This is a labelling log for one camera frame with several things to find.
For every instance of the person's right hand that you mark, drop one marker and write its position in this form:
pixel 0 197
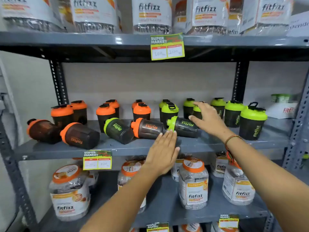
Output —
pixel 212 123

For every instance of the group of green-lid shaker bottles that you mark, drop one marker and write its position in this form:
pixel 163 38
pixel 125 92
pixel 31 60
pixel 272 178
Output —
pixel 252 123

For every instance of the green yellow price tag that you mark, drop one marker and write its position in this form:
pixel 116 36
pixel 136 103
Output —
pixel 157 227
pixel 97 160
pixel 228 221
pixel 167 47

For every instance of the group of orange-lid clear jars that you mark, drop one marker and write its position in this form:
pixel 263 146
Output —
pixel 193 188

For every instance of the person's right forearm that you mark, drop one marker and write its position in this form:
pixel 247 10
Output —
pixel 268 181

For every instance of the person's left hand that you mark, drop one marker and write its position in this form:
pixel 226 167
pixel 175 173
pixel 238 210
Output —
pixel 162 154

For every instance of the orange thread wristband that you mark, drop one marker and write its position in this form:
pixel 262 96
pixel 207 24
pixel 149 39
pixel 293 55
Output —
pixel 230 152

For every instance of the person's left forearm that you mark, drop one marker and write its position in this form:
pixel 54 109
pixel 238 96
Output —
pixel 125 200

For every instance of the grey metal shelf rack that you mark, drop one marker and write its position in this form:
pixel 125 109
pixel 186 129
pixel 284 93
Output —
pixel 135 41

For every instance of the row of large labelled jars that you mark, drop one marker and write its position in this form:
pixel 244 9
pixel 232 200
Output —
pixel 151 14

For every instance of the person's right thumb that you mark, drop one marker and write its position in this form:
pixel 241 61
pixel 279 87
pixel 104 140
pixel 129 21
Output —
pixel 196 121

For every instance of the person's left thumb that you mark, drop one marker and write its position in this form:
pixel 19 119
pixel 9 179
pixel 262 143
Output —
pixel 176 154

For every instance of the grey perforated rack upright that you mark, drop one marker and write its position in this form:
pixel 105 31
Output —
pixel 295 137

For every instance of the white printed box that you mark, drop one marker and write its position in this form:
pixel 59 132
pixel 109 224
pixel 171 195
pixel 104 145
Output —
pixel 282 110

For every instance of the group of orange-lid shaker bottles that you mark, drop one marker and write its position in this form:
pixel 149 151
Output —
pixel 79 136

